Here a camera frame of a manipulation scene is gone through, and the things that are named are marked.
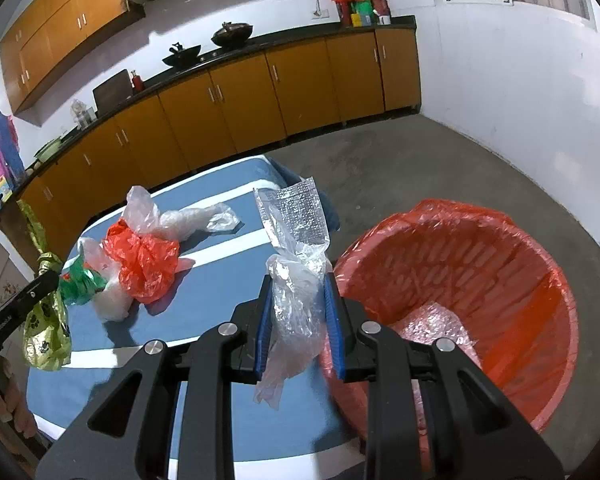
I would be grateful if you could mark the white cup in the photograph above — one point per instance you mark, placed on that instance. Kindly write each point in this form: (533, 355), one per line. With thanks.
(384, 20)

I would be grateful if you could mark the person's left hand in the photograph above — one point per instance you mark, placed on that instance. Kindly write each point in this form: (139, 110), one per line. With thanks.
(22, 410)

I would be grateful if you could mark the silver and clear plastic pouch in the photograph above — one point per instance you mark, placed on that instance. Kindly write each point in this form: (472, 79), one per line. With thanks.
(295, 305)

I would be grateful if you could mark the cloudy white plastic bag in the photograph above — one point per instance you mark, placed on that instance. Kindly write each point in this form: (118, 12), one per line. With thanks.
(111, 302)

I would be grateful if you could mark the jar in plastic bag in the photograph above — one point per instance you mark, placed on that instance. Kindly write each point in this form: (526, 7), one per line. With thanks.
(81, 115)

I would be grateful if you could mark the dark red jar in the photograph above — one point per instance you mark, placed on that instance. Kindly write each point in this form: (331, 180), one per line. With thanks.
(342, 11)

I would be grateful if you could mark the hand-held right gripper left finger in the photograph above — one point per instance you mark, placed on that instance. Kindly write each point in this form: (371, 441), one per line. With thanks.
(261, 330)

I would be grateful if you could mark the brown cutting board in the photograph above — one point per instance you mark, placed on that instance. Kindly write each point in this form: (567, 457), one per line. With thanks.
(112, 91)

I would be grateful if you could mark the black wok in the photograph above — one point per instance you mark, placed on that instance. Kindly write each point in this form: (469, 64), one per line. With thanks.
(182, 56)

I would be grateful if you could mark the striped blue tablecloth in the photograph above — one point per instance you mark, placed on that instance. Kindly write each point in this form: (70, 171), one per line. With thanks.
(205, 310)

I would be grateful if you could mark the dark green plastic bag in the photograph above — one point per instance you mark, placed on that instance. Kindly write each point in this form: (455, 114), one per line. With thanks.
(82, 285)

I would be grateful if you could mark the orange waste basket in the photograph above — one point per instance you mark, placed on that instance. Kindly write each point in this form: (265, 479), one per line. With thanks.
(505, 270)

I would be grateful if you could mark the wooden wall cabinets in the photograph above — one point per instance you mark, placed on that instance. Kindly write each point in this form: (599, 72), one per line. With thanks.
(55, 35)

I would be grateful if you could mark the light green paw-print bag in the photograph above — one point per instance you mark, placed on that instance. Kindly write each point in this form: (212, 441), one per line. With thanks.
(45, 340)

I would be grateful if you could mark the green basin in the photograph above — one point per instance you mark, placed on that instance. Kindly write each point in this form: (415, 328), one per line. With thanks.
(49, 150)

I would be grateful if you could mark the yellow and blue bottle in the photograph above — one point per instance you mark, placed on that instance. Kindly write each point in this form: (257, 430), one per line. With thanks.
(4, 190)

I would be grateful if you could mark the wooden base cabinets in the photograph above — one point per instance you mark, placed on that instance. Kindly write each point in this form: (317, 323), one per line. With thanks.
(240, 100)

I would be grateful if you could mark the red bottle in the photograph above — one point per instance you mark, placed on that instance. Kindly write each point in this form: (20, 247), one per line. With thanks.
(137, 82)

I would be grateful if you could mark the clear bubble wrap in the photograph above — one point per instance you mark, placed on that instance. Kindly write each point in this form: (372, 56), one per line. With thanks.
(430, 325)

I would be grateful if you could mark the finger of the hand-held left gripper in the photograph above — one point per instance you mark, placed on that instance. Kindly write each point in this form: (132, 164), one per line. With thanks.
(45, 282)

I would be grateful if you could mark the green box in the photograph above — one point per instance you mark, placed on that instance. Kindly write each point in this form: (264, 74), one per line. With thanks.
(362, 8)

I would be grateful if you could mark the orange plastic bag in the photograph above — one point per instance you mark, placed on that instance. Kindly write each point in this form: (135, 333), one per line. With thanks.
(140, 260)

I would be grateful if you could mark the clear plastic bag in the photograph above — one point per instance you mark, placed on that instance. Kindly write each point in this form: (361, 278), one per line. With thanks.
(190, 220)

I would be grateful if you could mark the wall socket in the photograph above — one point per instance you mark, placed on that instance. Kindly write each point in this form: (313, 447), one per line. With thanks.
(321, 12)

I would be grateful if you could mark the black pot with lid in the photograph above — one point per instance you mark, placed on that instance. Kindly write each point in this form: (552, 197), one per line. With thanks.
(231, 36)

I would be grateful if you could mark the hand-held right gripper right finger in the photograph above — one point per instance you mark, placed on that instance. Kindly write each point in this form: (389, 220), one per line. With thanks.
(334, 330)

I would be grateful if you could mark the black countertop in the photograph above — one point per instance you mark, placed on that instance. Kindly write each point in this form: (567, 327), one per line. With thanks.
(300, 32)

